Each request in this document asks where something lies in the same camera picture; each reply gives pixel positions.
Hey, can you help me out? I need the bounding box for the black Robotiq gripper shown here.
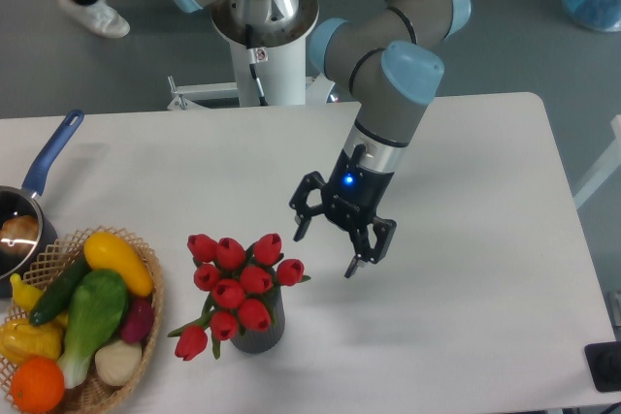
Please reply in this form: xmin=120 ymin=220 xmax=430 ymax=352
xmin=289 ymin=147 xmax=397 ymax=278

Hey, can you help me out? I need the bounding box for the red tulip bouquet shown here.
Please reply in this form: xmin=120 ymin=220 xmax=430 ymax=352
xmin=168 ymin=233 xmax=311 ymax=361

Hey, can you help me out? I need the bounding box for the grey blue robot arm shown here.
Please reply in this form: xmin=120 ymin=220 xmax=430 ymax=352
xmin=173 ymin=0 xmax=471 ymax=273

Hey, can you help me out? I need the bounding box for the dark grey ribbed vase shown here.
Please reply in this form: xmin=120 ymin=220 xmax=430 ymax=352
xmin=231 ymin=289 xmax=286 ymax=354

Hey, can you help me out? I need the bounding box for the yellow squash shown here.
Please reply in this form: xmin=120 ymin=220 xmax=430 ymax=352
xmin=83 ymin=232 xmax=154 ymax=298

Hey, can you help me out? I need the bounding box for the green bok choy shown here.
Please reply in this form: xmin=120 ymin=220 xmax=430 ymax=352
xmin=57 ymin=270 xmax=128 ymax=390

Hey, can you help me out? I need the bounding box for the white garlic bulb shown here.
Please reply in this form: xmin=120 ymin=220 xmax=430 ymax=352
xmin=95 ymin=340 xmax=142 ymax=387

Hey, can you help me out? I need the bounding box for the black device at edge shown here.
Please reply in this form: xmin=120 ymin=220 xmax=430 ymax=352
xmin=584 ymin=341 xmax=621 ymax=393

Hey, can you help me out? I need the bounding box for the green cucumber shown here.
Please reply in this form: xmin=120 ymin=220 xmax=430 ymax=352
xmin=29 ymin=257 xmax=91 ymax=326

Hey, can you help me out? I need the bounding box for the white sneaker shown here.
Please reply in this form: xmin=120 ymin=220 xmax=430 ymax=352
xmin=58 ymin=0 xmax=130 ymax=39

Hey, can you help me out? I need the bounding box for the woven wicker basket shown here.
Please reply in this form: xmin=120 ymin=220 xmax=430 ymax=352
xmin=21 ymin=226 xmax=164 ymax=413

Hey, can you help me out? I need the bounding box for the browned bread in pan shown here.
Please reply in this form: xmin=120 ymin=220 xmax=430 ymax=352
xmin=1 ymin=215 xmax=39 ymax=257

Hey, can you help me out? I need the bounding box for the yellow banana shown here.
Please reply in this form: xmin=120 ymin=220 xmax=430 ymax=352
xmin=10 ymin=273 xmax=69 ymax=330

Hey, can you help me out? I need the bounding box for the yellow bell pepper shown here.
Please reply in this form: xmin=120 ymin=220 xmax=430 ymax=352
xmin=1 ymin=318 xmax=64 ymax=366

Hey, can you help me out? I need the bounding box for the orange fruit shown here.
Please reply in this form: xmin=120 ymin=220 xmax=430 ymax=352
xmin=10 ymin=357 xmax=65 ymax=413

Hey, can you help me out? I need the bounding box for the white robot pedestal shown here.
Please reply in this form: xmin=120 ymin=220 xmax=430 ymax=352
xmin=168 ymin=0 xmax=338 ymax=111

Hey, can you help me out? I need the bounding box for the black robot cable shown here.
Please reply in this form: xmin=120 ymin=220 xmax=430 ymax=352
xmin=244 ymin=24 xmax=269 ymax=107

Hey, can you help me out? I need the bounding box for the blue handled saucepan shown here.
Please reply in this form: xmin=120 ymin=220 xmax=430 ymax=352
xmin=1 ymin=110 xmax=84 ymax=299

